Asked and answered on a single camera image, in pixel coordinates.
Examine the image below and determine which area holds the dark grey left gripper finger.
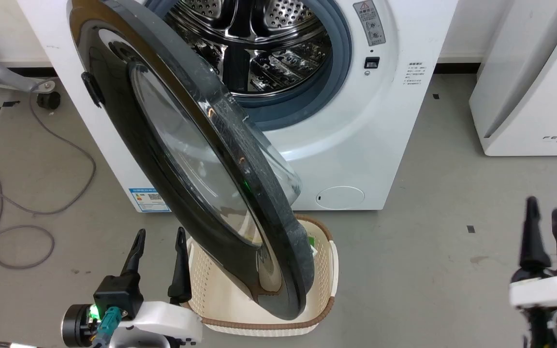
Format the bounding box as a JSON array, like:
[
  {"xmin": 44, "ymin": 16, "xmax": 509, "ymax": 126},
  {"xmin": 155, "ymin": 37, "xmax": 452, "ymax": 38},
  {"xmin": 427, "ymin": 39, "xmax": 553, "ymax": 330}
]
[
  {"xmin": 168, "ymin": 227, "xmax": 193, "ymax": 305},
  {"xmin": 120, "ymin": 229, "xmax": 147, "ymax": 277}
]

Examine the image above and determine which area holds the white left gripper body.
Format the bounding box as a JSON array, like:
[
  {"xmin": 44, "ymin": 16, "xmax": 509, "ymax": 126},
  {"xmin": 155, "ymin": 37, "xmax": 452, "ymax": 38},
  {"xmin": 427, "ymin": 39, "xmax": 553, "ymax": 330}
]
[{"xmin": 109, "ymin": 301, "xmax": 203, "ymax": 348}]

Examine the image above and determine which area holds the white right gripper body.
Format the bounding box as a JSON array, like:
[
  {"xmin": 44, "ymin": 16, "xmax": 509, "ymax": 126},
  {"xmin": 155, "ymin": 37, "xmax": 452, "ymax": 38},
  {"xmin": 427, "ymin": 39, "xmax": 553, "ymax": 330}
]
[{"xmin": 509, "ymin": 269, "xmax": 557, "ymax": 310}]

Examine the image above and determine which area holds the black round washing machine door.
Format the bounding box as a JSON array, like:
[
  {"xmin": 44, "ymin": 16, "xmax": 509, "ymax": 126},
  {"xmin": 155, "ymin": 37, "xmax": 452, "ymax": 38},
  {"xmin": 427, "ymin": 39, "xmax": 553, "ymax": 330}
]
[{"xmin": 67, "ymin": 0, "xmax": 316, "ymax": 321}]

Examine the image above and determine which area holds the black door hinge tab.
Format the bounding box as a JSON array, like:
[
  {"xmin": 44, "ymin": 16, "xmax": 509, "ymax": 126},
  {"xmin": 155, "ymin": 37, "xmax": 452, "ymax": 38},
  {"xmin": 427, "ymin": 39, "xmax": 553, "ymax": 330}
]
[{"xmin": 81, "ymin": 72, "xmax": 105, "ymax": 108}]

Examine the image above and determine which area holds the white washing machine body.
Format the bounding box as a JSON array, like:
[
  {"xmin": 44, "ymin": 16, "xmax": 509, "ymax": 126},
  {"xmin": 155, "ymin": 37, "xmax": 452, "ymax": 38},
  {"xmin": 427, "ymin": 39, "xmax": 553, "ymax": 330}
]
[{"xmin": 16, "ymin": 0, "xmax": 459, "ymax": 214}]

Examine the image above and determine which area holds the steel washing machine drum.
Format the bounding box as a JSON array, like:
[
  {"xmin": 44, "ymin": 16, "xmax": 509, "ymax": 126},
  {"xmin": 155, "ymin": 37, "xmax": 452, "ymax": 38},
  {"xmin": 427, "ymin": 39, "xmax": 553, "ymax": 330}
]
[{"xmin": 165, "ymin": 0, "xmax": 333, "ymax": 95}]

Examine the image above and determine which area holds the grey-blue rubber door gasket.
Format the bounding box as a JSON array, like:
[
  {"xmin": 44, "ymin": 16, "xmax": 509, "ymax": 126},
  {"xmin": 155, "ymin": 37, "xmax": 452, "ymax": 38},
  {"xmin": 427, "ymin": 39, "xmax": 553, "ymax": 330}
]
[{"xmin": 145, "ymin": 0, "xmax": 353, "ymax": 131}]

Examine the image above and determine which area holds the cream laundry basket brown rim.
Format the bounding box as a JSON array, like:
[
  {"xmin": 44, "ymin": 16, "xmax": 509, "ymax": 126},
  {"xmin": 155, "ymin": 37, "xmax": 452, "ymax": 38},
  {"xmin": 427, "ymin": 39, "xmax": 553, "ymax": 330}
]
[{"xmin": 182, "ymin": 214, "xmax": 340, "ymax": 338}]

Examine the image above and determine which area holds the blue white energy label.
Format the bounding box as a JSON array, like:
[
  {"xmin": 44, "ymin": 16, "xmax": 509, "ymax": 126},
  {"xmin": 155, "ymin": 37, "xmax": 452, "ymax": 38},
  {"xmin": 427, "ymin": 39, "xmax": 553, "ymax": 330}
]
[{"xmin": 128, "ymin": 187, "xmax": 172, "ymax": 214}]

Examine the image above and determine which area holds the white appliance with grey lettering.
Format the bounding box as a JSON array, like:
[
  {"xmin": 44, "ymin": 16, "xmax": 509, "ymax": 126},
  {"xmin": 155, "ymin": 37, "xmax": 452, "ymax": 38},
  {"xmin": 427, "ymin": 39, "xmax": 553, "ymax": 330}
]
[{"xmin": 469, "ymin": 0, "xmax": 557, "ymax": 157}]

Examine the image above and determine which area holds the round white filter cover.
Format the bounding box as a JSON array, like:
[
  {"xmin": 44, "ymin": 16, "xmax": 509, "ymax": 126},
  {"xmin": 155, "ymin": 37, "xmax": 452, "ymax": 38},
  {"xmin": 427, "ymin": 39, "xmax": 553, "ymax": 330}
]
[{"xmin": 315, "ymin": 186, "xmax": 366, "ymax": 210}]

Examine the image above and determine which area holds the black caster wheel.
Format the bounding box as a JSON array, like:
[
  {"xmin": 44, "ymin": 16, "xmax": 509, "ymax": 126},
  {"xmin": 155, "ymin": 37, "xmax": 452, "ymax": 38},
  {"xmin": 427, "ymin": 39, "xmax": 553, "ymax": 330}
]
[{"xmin": 36, "ymin": 90, "xmax": 62, "ymax": 111}]

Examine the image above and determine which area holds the printed text label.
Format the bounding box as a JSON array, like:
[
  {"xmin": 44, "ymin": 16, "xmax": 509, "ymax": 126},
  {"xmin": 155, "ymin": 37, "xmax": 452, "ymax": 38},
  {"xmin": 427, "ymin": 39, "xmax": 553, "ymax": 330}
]
[{"xmin": 402, "ymin": 61, "xmax": 426, "ymax": 87}]

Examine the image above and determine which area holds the grey warning sticker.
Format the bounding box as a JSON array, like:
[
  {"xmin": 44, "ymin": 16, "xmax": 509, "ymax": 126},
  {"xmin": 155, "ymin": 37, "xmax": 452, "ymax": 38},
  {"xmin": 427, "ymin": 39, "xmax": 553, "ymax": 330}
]
[{"xmin": 353, "ymin": 0, "xmax": 387, "ymax": 47}]

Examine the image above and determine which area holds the teal cable connector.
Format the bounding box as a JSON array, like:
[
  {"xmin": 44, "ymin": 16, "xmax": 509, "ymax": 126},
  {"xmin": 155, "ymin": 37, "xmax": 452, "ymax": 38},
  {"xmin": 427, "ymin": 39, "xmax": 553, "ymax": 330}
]
[{"xmin": 96, "ymin": 306, "xmax": 127, "ymax": 347}]

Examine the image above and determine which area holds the grey floor cable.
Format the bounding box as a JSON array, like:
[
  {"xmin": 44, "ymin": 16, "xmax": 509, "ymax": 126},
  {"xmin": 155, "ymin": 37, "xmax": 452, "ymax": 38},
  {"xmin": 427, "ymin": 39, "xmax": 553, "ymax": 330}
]
[{"xmin": 0, "ymin": 92, "xmax": 97, "ymax": 348}]

